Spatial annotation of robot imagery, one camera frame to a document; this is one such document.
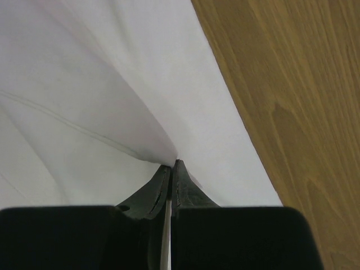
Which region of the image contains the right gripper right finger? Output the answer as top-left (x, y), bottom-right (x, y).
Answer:
top-left (171, 159), bottom-right (219, 217)

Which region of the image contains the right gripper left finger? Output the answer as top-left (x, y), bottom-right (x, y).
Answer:
top-left (116, 165), bottom-right (171, 220)

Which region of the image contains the white printed t shirt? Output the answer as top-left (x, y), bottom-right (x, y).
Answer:
top-left (0, 0), bottom-right (284, 270)

